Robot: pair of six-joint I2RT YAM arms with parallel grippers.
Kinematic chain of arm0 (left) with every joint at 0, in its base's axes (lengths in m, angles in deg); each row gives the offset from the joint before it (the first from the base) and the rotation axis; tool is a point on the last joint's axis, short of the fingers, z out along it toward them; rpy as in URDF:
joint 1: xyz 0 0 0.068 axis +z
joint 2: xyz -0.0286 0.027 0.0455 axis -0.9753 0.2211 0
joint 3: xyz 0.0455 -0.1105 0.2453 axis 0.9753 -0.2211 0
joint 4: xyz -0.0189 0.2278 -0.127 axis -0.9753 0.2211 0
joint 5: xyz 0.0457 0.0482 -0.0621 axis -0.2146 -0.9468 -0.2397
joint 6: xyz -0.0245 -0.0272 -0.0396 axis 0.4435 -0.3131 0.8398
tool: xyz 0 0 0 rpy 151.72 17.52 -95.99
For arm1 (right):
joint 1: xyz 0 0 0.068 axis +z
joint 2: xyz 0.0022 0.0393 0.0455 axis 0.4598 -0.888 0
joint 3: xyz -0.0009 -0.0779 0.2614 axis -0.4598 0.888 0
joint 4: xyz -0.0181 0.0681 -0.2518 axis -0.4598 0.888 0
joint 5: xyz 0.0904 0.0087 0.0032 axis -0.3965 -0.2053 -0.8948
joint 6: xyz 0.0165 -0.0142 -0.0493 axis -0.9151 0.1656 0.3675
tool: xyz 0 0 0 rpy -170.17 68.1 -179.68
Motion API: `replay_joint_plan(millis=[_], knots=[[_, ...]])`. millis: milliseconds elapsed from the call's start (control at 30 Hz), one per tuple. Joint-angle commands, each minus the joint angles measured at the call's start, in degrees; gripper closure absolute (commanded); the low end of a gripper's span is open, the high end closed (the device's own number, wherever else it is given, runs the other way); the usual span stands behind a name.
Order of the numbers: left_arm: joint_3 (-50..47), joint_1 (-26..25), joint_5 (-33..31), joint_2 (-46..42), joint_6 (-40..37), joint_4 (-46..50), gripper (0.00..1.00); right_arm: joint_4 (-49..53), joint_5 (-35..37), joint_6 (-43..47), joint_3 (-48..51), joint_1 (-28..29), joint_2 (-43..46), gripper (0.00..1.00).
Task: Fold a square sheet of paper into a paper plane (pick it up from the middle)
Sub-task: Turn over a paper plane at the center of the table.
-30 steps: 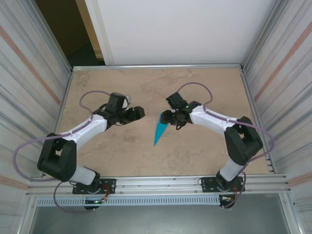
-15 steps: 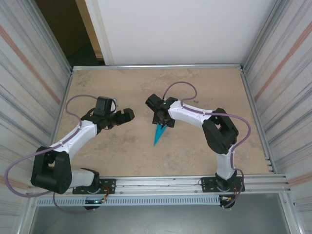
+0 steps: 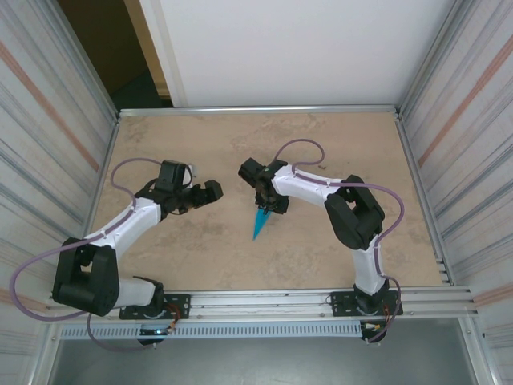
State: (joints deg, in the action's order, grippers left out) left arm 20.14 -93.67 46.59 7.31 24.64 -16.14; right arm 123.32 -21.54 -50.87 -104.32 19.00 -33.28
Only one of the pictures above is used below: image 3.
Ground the aluminium mounting rail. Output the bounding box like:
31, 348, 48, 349
42, 285, 480, 324

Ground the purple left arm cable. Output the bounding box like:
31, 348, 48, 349
10, 158, 164, 353

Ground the aluminium rear frame bar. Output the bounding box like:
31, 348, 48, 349
117, 104, 403, 119

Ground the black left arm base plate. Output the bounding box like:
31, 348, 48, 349
119, 293, 192, 321

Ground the blue paper sheet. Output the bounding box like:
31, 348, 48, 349
251, 206, 274, 242

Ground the red wire bundle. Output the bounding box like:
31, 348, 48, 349
360, 306, 393, 334
164, 304, 182, 334

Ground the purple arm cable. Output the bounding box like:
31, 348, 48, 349
276, 138, 405, 345
10, 158, 164, 353

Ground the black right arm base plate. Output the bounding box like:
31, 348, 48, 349
329, 290, 403, 318

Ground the brown wooden door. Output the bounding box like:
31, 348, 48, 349
59, 0, 151, 95

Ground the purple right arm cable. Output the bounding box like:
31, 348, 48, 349
276, 138, 405, 345

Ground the grey slotted cable duct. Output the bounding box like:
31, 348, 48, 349
59, 322, 364, 341

